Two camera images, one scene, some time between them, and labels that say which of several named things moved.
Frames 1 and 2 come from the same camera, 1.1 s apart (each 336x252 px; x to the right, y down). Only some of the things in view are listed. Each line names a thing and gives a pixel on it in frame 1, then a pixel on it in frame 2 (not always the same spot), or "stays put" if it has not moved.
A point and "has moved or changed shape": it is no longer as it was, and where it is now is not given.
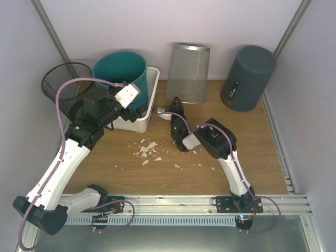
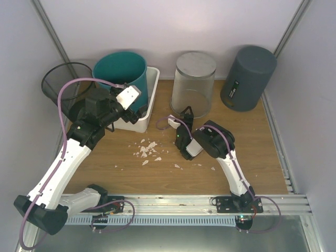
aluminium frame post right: [303, 6] stays put
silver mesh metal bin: [187, 74] has moved or changed shape
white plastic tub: [141, 124] stays put
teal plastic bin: [119, 66] stays put
